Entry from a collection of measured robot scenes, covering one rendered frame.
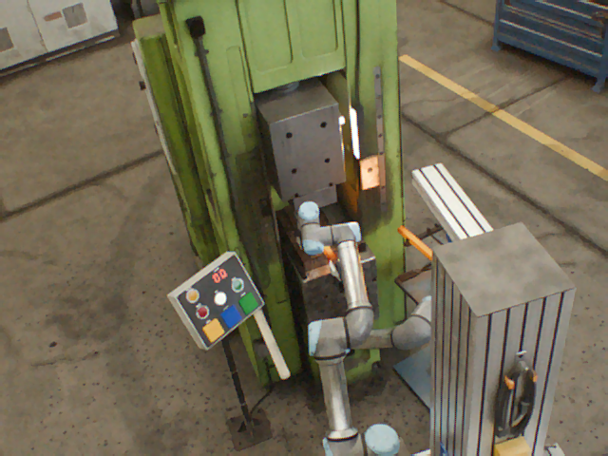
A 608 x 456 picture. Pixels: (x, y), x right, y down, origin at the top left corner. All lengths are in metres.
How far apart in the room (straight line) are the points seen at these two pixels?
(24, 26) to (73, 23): 0.50
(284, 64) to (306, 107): 0.19
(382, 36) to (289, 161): 0.64
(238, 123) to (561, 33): 4.05
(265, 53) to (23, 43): 5.38
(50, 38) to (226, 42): 5.39
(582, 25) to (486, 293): 4.82
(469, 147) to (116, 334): 2.98
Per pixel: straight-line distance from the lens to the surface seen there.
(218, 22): 2.71
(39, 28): 7.98
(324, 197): 3.09
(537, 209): 5.09
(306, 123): 2.85
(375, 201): 3.43
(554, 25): 6.49
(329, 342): 2.48
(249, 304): 3.11
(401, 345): 2.76
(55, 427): 4.31
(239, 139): 2.95
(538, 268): 1.75
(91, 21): 8.09
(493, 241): 1.80
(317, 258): 3.30
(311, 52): 2.89
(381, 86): 3.09
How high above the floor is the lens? 3.25
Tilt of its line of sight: 41 degrees down
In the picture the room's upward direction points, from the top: 9 degrees counter-clockwise
